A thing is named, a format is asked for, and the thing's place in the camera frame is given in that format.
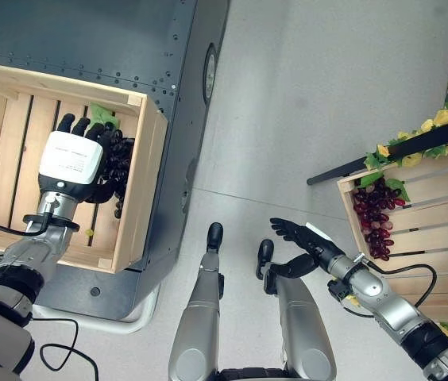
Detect red grape bunch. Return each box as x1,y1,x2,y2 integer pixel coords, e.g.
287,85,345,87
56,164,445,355
352,177,407,262

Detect black floor cable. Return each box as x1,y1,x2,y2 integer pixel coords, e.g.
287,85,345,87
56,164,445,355
31,317,100,381

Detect yellow flower garland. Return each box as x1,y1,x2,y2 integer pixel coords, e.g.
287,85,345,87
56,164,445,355
363,77,448,172

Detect robot right leg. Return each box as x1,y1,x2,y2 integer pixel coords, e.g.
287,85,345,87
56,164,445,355
255,238,338,381

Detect black metal shelf rail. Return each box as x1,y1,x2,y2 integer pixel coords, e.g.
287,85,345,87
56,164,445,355
307,117,448,187

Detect wooden slatted crate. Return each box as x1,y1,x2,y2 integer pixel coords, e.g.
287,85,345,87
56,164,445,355
0,60,168,275
337,139,448,323

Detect dark purple grape bunch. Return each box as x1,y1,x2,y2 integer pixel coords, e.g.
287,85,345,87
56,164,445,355
97,129,136,220

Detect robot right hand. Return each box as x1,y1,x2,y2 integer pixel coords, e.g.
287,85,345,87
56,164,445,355
269,217,345,279

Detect dark grey metal cart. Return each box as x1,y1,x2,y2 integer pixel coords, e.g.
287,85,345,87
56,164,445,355
0,0,231,323

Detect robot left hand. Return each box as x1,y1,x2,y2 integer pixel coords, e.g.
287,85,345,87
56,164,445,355
37,113,123,206

